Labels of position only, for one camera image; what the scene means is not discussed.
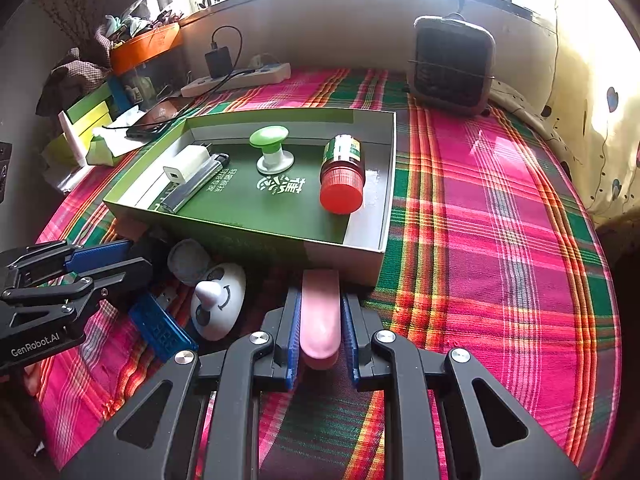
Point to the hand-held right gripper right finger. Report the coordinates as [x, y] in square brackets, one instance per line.
[350, 340]

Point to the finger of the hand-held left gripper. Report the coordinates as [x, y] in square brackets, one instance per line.
[100, 255]
[125, 267]

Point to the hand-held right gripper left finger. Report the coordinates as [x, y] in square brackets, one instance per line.
[295, 340]

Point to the black rectangular device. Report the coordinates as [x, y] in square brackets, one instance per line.
[154, 244]

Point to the blue translucent case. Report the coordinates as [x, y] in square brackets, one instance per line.
[160, 327]

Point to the white round face toy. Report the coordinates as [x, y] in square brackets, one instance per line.
[222, 310]

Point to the grey slim power bank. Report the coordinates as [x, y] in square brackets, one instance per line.
[195, 185]

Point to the white charger adapter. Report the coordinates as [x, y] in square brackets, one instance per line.
[185, 165]

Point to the green cardboard box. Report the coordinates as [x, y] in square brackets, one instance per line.
[280, 215]

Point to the red-capped small bottle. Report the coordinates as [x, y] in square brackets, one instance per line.
[342, 180]

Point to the green-top white knob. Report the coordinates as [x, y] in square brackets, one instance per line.
[270, 137]

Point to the green tissue pack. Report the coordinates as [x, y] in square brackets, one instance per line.
[107, 152]

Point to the white foam block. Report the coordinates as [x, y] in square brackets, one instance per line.
[70, 135]

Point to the white tissue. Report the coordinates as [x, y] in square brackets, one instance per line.
[122, 121]

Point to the yellow cardboard box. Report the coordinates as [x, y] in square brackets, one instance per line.
[95, 116]

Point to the black smartphone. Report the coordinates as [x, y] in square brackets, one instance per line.
[155, 117]

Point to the green flat box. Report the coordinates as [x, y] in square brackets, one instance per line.
[85, 100]

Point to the blue box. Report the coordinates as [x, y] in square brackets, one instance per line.
[119, 92]

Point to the clear storage container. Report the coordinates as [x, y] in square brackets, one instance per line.
[145, 82]

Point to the pink green plaid blanket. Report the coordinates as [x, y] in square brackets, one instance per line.
[475, 210]

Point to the brown cloth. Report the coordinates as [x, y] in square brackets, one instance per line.
[70, 75]

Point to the orange storage box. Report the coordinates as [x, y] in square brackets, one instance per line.
[145, 47]

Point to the black plug-in adapter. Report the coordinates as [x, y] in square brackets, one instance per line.
[218, 62]

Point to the white power strip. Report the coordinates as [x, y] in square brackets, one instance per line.
[250, 79]

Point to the orange storage bin with clutter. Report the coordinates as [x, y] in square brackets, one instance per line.
[130, 22]

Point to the white plug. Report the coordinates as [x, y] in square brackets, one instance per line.
[257, 62]

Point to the small grey heater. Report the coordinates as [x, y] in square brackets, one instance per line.
[450, 65]

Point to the heart print curtain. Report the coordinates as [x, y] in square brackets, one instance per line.
[590, 110]

